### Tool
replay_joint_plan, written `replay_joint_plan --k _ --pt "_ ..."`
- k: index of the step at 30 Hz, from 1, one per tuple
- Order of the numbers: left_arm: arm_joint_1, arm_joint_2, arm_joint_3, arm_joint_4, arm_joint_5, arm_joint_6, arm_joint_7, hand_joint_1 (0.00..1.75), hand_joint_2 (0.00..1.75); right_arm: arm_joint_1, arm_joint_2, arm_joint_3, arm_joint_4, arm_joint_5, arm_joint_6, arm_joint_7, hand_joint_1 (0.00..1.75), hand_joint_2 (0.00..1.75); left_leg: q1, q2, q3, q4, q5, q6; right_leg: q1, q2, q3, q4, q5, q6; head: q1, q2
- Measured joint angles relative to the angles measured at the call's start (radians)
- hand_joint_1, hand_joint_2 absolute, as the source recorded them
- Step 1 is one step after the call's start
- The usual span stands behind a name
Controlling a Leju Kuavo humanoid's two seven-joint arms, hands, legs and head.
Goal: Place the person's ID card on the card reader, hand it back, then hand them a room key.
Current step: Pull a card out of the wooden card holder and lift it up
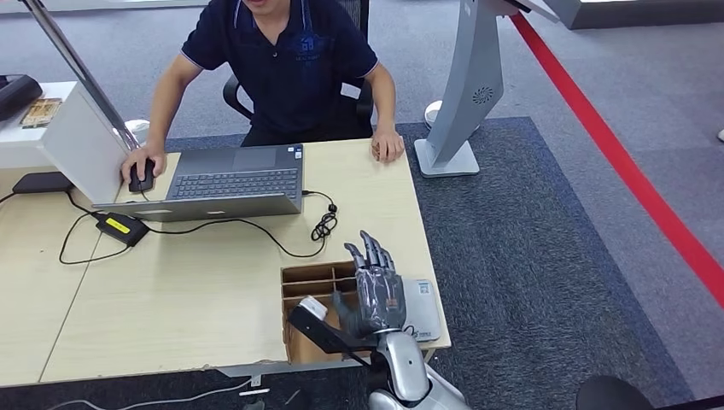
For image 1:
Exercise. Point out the person's left hand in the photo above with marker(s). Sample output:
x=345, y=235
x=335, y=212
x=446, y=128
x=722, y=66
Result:
x=390, y=147

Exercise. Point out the person's right hand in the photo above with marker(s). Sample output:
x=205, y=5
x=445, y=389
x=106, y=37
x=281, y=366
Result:
x=144, y=154

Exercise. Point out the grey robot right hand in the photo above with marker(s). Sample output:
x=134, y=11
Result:
x=379, y=300

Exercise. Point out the orange hotel print card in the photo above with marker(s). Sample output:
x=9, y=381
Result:
x=375, y=150

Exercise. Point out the black computer mouse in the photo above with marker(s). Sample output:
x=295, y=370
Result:
x=141, y=182

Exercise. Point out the person's right forearm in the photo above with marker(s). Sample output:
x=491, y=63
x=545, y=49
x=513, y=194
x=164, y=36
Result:
x=157, y=119

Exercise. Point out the person's left forearm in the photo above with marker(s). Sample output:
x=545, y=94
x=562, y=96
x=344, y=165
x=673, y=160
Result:
x=386, y=107

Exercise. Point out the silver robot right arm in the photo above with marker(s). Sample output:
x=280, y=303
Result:
x=407, y=368

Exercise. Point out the white card reader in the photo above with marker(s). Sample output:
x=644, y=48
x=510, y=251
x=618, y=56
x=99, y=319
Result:
x=424, y=311

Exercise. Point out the brown patterned card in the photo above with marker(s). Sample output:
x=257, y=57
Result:
x=40, y=112

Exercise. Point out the person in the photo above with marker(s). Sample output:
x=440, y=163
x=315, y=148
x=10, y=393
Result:
x=294, y=68

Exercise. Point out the white round base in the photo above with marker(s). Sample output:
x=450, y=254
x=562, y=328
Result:
x=432, y=113

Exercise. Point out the white cabinet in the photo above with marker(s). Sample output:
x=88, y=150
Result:
x=79, y=153

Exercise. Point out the wooden compartment organizer box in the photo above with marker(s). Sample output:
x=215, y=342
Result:
x=308, y=277

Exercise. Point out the black power adapter yellow label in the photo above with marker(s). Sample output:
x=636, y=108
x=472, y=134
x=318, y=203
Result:
x=121, y=229

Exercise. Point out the grey laptop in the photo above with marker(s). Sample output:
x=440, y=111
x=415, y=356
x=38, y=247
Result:
x=226, y=181

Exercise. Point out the grey kiosk stand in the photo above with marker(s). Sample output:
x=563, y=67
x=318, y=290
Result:
x=469, y=85

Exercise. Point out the flat black device box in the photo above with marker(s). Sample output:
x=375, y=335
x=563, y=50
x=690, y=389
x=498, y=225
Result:
x=42, y=183

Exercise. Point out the black office chair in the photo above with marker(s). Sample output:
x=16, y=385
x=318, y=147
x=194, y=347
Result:
x=232, y=93

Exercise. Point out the silver metal pole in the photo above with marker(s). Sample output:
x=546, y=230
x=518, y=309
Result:
x=79, y=68

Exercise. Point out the black pouch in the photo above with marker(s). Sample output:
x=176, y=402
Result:
x=17, y=96

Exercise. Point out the dark blue carpet rug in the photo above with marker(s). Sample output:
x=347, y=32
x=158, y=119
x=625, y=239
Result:
x=537, y=254

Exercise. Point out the red floor tape line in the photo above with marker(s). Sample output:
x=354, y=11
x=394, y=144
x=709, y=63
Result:
x=622, y=164

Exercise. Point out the grey floor platform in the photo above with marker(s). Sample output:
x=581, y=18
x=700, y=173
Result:
x=650, y=14

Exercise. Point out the grey metal table frame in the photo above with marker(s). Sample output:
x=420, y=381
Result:
x=271, y=369

